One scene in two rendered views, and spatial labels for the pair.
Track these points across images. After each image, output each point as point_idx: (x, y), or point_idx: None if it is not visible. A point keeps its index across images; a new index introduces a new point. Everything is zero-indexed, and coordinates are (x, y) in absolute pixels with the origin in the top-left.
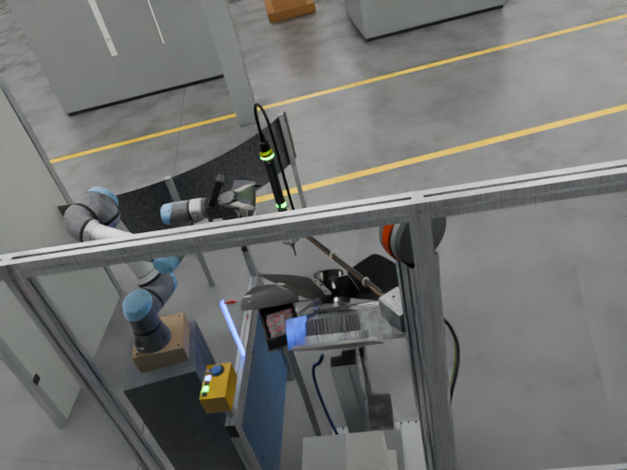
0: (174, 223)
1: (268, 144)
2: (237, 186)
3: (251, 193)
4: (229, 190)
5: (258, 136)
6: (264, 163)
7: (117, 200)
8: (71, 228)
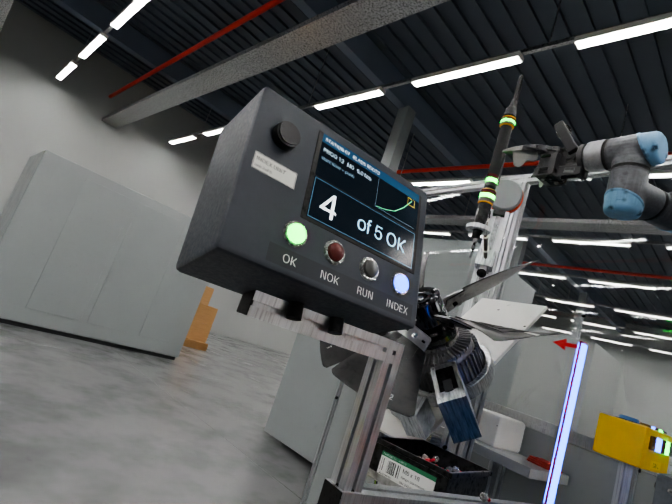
0: (646, 165)
1: (507, 113)
2: (532, 144)
3: (514, 159)
4: (544, 145)
5: (516, 102)
6: (511, 130)
7: None
8: None
